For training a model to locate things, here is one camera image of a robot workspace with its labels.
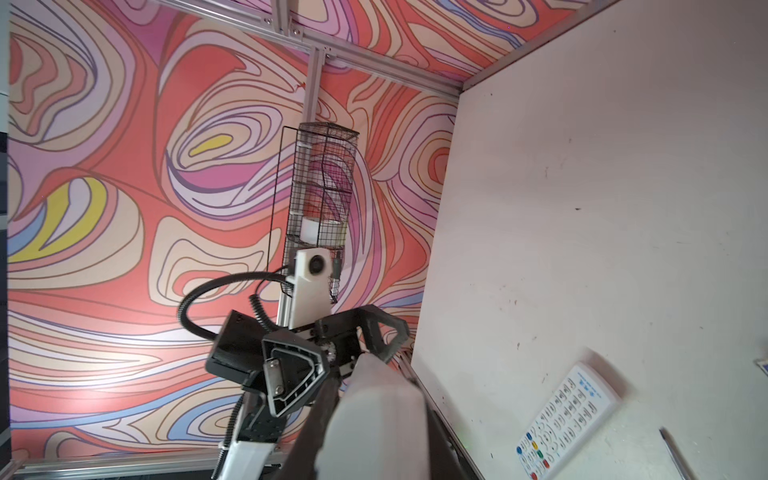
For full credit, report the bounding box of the orange handled screwdriver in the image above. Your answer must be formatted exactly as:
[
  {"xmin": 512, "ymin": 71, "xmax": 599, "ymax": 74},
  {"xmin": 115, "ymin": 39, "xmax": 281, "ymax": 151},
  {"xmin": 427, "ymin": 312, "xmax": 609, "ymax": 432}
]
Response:
[{"xmin": 659, "ymin": 428, "xmax": 694, "ymax": 480}]

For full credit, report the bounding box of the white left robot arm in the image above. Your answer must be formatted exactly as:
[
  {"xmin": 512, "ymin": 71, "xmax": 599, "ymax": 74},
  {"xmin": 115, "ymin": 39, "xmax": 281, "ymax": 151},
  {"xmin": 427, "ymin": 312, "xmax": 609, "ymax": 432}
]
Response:
[{"xmin": 205, "ymin": 305, "xmax": 410, "ymax": 479}]

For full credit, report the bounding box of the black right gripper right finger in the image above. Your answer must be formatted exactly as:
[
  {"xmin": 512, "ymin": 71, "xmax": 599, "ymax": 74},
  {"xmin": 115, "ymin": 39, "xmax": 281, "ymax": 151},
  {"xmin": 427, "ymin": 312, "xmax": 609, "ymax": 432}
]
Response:
[{"xmin": 420, "ymin": 387, "xmax": 479, "ymax": 480}]

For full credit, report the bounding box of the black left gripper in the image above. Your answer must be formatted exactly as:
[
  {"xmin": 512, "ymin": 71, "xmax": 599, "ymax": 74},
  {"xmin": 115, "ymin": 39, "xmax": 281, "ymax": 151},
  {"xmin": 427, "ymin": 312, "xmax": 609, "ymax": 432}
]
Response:
[{"xmin": 205, "ymin": 305, "xmax": 410, "ymax": 444}]

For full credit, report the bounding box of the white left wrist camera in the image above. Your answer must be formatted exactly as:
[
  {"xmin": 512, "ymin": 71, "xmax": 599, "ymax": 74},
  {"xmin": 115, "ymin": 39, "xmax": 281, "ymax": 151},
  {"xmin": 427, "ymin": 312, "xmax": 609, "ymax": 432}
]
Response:
[{"xmin": 288, "ymin": 248, "xmax": 332, "ymax": 329}]

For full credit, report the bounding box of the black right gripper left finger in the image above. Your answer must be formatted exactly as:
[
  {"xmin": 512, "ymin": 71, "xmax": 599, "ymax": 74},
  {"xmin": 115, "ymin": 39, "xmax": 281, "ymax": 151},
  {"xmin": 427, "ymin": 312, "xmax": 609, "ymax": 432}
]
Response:
[{"xmin": 275, "ymin": 375, "xmax": 341, "ymax": 480}]

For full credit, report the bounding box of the white remote with coloured buttons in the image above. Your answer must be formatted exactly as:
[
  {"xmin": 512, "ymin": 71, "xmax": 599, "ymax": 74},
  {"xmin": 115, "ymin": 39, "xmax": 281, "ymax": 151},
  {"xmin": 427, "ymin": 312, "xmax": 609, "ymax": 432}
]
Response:
[{"xmin": 515, "ymin": 362, "xmax": 621, "ymax": 480}]

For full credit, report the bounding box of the black corrugated left cable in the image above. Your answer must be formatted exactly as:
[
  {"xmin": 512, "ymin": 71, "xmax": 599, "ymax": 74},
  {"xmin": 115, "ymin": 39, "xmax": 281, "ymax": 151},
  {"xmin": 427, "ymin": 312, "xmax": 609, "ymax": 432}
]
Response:
[{"xmin": 177, "ymin": 271, "xmax": 295, "ymax": 342}]

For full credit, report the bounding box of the black wire basket left wall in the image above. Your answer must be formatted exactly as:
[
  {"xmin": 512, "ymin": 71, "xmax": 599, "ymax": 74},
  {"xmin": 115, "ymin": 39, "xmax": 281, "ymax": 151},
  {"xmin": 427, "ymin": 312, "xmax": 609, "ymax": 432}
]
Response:
[{"xmin": 273, "ymin": 122, "xmax": 360, "ymax": 304}]

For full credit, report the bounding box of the white roll in basket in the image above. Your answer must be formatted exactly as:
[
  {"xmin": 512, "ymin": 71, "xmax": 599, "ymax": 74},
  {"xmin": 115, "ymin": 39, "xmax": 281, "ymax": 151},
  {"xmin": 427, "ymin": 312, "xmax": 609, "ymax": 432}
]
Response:
[{"xmin": 299, "ymin": 217, "xmax": 346, "ymax": 249}]

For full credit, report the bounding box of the white remote control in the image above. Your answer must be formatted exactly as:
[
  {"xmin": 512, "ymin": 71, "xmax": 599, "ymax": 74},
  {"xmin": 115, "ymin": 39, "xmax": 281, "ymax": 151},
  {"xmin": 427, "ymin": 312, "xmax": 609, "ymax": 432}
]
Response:
[{"xmin": 315, "ymin": 354, "xmax": 430, "ymax": 480}]

